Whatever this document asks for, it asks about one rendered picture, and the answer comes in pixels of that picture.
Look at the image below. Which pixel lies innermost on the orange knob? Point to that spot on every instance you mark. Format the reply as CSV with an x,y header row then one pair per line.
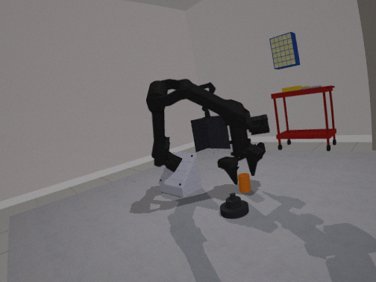
x,y
244,182

